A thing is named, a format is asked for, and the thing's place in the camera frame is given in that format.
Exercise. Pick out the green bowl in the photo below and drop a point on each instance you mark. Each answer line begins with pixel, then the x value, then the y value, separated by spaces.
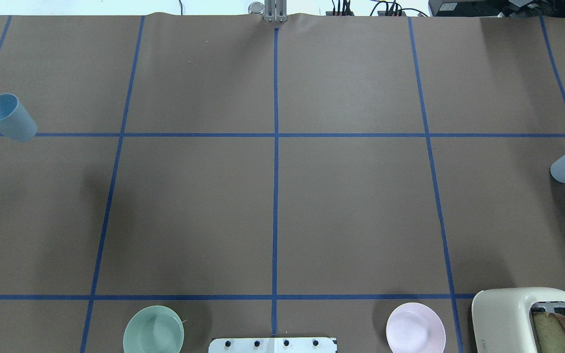
pixel 154 329

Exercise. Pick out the brown paper table cover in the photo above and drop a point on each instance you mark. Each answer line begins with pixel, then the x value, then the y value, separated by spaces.
pixel 262 180

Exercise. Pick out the pink bowl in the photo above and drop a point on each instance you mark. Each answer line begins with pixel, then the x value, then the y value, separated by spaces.
pixel 415 328

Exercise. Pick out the cream toaster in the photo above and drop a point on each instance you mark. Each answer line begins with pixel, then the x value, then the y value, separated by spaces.
pixel 502 318

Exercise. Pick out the bread slice in toaster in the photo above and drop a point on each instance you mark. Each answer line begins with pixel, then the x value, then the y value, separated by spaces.
pixel 549 331

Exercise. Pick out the aluminium frame post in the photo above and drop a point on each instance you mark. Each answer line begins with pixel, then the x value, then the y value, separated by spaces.
pixel 275 11

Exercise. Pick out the white camera stand post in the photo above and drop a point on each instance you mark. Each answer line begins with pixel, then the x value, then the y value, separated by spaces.
pixel 274 345

